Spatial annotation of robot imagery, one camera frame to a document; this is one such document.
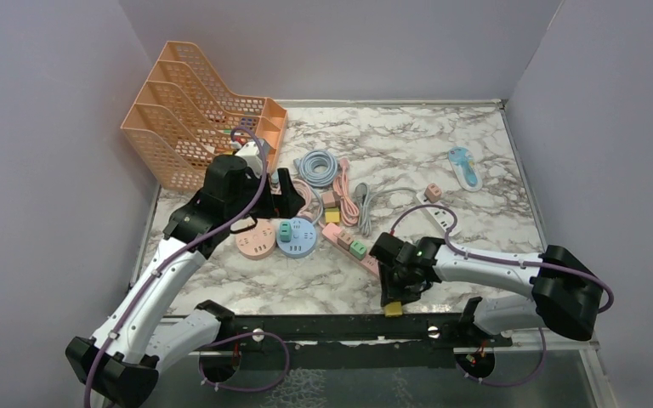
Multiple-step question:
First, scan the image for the teal plug adapter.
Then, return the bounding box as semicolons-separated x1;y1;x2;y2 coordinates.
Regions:
278;220;292;242

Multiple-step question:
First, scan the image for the light blue coiled cable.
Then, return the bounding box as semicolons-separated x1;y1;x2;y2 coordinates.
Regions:
293;150;340;189

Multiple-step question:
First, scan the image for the blue round power strip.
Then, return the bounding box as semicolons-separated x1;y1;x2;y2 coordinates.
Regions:
276;217;318;258

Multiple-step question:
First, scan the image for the orange mesh file organizer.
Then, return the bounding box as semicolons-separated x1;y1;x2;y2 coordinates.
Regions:
121;41;288;192

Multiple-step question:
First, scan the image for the pink plug adapter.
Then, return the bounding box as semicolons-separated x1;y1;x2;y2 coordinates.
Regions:
424;183;443;203

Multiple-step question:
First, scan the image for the blue white oval device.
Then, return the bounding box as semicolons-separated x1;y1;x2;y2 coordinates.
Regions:
447;147;483;192

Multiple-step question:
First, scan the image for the pink coiled cable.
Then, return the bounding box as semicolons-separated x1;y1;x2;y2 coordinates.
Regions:
292;157;361;228

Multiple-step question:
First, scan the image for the pink long power strip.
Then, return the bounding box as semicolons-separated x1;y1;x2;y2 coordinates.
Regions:
321;223;379;277

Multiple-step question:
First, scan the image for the green plug adapter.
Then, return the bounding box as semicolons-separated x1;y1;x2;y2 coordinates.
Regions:
349;241;367;261

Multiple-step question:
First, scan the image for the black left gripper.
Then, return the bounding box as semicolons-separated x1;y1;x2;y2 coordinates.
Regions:
227;168;305;223

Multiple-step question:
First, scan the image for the yellow plug adapter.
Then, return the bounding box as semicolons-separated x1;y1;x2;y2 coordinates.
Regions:
324;207;342;224
383;302;403;318

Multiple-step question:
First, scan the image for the tan plug adapter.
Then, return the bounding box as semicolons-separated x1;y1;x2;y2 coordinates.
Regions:
337;230;354;251

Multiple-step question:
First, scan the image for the yellow plug adapter front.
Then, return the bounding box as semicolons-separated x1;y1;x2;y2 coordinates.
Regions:
383;302;403;318

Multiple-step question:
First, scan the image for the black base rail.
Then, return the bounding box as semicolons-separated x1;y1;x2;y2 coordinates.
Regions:
197;313;512;371

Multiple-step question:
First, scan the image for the white power strip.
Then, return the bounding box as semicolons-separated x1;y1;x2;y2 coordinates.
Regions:
414;191;462;238

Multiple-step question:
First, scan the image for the yellow plug adapter middle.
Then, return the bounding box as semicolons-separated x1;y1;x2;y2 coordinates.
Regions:
324;207;342;224

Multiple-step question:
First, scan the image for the pink round power strip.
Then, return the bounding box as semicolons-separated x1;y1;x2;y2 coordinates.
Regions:
235;219;276;260

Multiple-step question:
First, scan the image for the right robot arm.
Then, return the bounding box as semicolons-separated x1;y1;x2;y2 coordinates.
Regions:
370;233;610;346

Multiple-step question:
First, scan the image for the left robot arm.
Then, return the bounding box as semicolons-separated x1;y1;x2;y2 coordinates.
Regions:
65;155;305;407

